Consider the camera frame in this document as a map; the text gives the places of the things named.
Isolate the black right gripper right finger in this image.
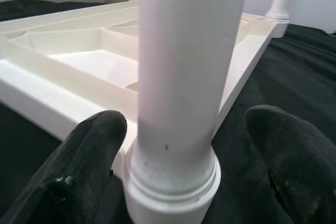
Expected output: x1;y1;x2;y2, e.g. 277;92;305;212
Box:
243;104;336;224

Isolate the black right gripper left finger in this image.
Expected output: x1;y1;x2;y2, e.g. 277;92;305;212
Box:
0;110;129;224

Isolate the white plastic table top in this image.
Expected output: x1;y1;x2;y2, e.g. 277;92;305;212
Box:
0;0;291;224

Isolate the black cloth table cover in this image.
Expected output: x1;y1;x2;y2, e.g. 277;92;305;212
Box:
0;0;336;224

